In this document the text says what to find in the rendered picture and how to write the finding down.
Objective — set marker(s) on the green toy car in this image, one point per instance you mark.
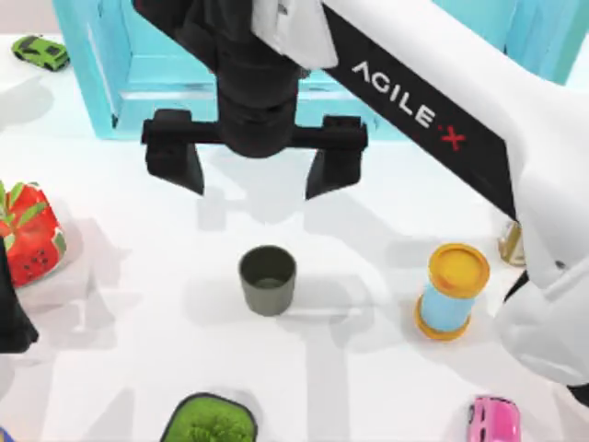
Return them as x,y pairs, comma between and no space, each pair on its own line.
39,53

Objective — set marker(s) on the red fruit-print box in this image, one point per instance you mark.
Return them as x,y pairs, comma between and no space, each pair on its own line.
32,235

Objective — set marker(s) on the pale gold bottle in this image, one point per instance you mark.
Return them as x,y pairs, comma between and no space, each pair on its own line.
511,244

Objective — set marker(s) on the grey-green cup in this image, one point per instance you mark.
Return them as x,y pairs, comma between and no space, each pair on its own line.
268,285

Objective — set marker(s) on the yellow and blue can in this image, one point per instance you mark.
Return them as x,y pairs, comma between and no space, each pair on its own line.
453,285

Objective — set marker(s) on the light blue rack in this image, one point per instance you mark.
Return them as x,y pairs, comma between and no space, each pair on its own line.
138,69

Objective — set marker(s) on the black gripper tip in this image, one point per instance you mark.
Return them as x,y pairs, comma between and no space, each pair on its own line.
14,313

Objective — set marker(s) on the pale grey rounded box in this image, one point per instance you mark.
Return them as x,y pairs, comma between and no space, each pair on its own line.
299,32

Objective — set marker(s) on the black pot with green plant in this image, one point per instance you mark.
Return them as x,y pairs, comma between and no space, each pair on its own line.
209,421

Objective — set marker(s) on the blue and yellow object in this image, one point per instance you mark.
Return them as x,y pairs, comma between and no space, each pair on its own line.
3,436

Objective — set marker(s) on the pink toy car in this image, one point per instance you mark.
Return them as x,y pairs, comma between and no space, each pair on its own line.
494,421

